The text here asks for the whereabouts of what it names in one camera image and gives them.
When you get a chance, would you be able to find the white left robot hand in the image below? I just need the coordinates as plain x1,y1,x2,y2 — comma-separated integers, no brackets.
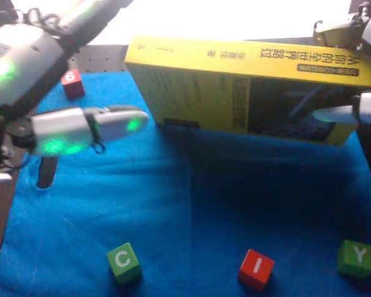
30,105,150,190

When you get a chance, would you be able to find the yellow book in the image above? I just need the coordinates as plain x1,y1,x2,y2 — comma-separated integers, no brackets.
124,35,371,147

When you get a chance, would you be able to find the blue table cloth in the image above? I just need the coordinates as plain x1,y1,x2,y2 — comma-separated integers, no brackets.
0,71,371,297

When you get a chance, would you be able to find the red number six block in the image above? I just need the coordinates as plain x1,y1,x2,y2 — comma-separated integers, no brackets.
61,69,86,100

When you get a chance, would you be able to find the red letter I block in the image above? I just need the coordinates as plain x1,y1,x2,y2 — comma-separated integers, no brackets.
237,249,275,291

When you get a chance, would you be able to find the green letter Y block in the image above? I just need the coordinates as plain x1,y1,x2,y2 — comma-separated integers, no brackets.
337,239,371,278

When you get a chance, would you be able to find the green letter C block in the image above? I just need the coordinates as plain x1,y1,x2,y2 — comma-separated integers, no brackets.
106,243,143,287

